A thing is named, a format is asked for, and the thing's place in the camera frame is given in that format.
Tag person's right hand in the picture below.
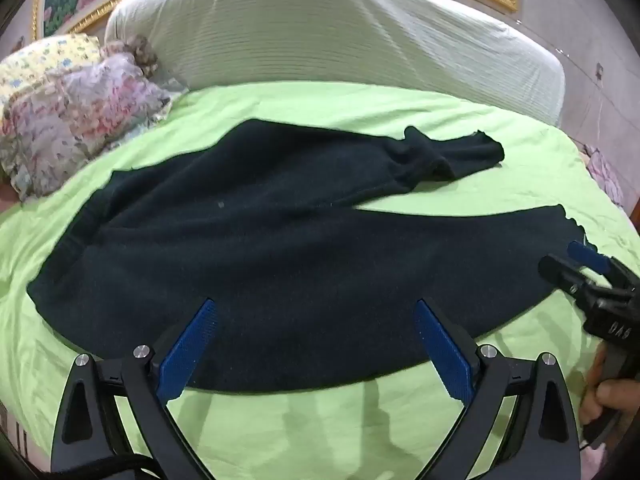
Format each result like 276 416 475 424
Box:
579 345 640 427

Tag pink floral pillow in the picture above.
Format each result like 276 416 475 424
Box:
0 36 188 200

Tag yellow patterned pillow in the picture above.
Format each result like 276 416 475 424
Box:
0 33 101 106

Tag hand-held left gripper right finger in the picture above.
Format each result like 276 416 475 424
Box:
412 298 584 480

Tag pink floral cloth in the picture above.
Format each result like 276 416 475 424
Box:
580 142 627 211

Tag white striped padded headboard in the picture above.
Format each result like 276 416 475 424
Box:
104 0 566 128

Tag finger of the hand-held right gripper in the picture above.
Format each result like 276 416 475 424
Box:
567 240 640 292
538 254 617 306

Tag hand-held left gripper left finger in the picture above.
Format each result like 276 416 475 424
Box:
50 298 220 480

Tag black cable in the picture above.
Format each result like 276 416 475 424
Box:
50 452 158 480

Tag black pants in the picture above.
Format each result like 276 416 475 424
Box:
27 119 598 394

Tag green bed sheet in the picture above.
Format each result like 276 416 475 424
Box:
0 82 640 480

